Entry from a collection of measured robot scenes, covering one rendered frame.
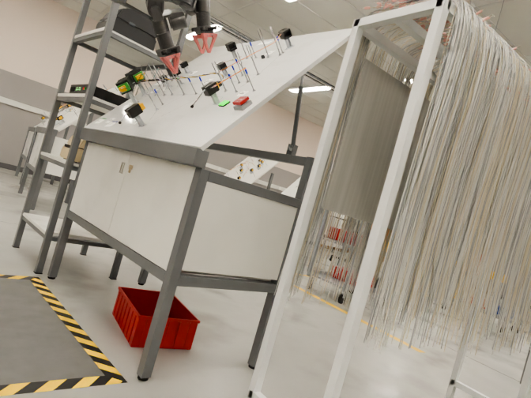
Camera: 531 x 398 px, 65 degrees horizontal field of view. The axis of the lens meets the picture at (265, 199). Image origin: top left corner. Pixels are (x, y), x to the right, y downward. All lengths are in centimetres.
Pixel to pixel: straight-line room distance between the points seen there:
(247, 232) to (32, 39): 806
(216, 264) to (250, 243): 18
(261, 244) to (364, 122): 66
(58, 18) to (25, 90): 152
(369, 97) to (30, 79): 817
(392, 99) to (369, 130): 17
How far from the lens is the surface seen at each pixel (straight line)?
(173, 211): 162
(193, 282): 163
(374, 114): 165
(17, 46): 937
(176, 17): 173
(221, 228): 164
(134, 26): 287
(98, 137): 233
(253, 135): 1100
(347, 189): 158
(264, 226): 178
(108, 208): 211
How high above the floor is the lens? 75
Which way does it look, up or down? level
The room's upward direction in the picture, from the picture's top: 16 degrees clockwise
